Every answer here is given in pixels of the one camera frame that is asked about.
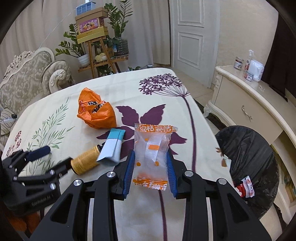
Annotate brown yellow-label bottle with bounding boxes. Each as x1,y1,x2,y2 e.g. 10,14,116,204
70,145,101,175

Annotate red white small wrapper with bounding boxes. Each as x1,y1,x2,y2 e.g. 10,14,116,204
235,176,255,198

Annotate blue white tube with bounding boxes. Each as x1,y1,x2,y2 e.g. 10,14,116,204
96,128,125,163

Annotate orange snack bag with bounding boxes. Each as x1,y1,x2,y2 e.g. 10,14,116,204
77,87,117,129

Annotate clear orange snack wrapper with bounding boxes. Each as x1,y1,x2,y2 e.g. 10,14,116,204
132,123,178,191

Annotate black-lined trash bin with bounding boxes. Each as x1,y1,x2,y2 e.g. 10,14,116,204
215,126,280,218

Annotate white power strip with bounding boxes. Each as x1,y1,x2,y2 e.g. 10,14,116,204
1,114,18,124

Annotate floral cream tablecloth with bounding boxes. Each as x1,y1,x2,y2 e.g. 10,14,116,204
3,68,231,240

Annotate ornate patterned sofa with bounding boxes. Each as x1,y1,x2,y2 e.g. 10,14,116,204
0,47,75,144

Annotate plant in white pot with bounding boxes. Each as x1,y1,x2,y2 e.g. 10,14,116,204
55,24,90,67

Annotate wooden plant stand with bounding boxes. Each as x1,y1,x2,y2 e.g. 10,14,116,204
78,37,129,78

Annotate cream tv cabinet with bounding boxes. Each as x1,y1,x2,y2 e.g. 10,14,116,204
204,66,295,223

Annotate plant in glass jar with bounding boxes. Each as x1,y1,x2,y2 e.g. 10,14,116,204
104,1,133,56

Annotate stacked gift boxes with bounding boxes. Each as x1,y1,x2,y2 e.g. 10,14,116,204
75,7,109,44

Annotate small glass jar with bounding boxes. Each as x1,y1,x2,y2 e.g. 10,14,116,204
243,71,253,81

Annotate white jug container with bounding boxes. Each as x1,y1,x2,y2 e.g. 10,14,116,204
248,60,264,82

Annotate dark television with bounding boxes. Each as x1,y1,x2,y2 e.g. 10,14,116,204
261,16,295,98

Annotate white curtain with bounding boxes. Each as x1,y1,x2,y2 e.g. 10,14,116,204
1,0,171,76

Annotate blue tissue box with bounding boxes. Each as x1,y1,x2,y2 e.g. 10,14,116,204
76,1,96,16

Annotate clear spray bottle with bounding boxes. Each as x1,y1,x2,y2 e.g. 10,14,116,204
243,50,254,74

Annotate white panel door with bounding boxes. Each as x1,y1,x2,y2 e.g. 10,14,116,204
169,0,220,87

